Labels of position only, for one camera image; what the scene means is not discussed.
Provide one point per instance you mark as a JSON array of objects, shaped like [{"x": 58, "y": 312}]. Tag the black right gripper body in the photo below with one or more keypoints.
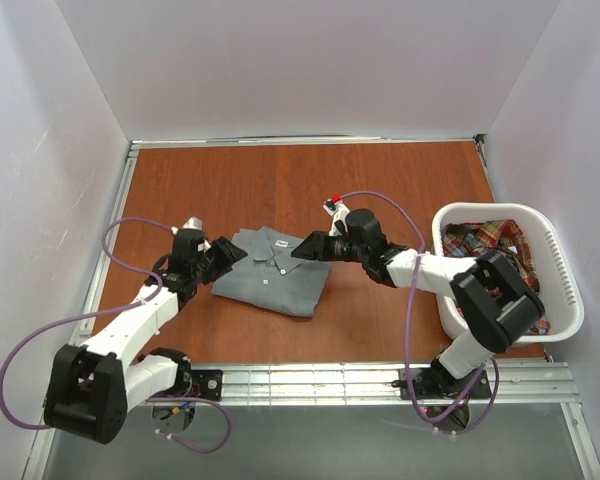
[{"x": 331, "y": 247}]

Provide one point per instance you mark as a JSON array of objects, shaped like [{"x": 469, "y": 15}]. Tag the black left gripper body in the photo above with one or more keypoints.
[{"x": 215, "y": 256}]

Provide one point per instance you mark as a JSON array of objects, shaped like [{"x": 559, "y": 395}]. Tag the grey long sleeve shirt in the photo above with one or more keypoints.
[{"x": 270, "y": 278}]

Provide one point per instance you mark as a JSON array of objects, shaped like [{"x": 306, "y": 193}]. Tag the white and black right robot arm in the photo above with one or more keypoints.
[{"x": 497, "y": 305}]

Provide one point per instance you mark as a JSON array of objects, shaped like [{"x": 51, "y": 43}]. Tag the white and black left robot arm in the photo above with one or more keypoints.
[{"x": 94, "y": 385}]

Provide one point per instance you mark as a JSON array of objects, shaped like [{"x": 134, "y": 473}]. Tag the red plaid shirt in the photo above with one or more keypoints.
[{"x": 505, "y": 236}]

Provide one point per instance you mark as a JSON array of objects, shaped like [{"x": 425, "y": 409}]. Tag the white plastic laundry basket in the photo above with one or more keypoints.
[{"x": 558, "y": 288}]

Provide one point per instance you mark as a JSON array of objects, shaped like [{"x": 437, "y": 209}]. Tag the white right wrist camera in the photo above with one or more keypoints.
[{"x": 338, "y": 211}]

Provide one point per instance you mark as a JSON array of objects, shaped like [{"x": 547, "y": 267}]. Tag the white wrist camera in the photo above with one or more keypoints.
[
  {"x": 191, "y": 223},
  {"x": 338, "y": 211}
]

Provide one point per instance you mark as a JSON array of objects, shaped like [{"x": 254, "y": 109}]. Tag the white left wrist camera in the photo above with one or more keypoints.
[{"x": 191, "y": 223}]

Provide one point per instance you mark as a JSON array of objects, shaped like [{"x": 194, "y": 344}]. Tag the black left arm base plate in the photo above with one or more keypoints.
[{"x": 207, "y": 384}]

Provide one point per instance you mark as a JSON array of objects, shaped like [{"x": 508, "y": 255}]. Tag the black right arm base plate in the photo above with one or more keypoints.
[{"x": 415, "y": 385}]

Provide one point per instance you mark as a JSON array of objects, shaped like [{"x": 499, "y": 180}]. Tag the aluminium front frame rail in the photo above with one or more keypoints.
[{"x": 516, "y": 381}]

